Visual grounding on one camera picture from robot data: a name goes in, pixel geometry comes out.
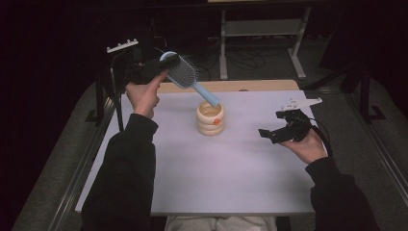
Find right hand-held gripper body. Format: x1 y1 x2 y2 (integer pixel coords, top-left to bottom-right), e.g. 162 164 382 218
274 97 323 144

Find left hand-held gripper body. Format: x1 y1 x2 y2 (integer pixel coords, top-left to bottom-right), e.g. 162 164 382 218
106 38 168 87

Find blue hairbrush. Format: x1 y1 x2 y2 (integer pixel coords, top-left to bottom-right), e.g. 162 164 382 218
159 50 221 108

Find cream ringed cup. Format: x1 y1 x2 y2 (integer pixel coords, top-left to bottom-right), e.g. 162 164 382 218
195 100 226 137

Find person's right hand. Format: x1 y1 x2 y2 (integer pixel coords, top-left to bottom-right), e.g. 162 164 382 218
278 127 329 166

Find person's left hand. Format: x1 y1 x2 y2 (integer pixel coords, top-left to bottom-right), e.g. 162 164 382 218
124 69 170 120

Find wooden table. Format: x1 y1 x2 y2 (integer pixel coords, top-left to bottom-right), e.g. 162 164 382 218
156 79 301 95

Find black metal stand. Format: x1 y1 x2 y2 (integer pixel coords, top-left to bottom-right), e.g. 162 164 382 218
339 62 388 125
84 76 114 125

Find pale lilac table sheet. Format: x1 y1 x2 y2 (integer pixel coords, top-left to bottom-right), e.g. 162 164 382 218
74 90 318 216

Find person's legs in light trousers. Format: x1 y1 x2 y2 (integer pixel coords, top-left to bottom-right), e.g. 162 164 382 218
164 215 279 231

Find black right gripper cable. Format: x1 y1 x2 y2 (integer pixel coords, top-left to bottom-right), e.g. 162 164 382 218
308 115 334 159

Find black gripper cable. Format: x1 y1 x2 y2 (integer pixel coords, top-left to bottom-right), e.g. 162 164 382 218
110 52 127 133
308 115 334 159

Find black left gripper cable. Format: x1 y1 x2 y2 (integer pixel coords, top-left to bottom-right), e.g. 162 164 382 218
110 52 127 133

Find tangle of black floor cables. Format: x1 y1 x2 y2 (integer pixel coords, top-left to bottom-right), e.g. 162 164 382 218
149 17 268 83

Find white metal desk frame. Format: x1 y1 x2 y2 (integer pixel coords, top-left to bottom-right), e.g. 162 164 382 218
218 5 313 82

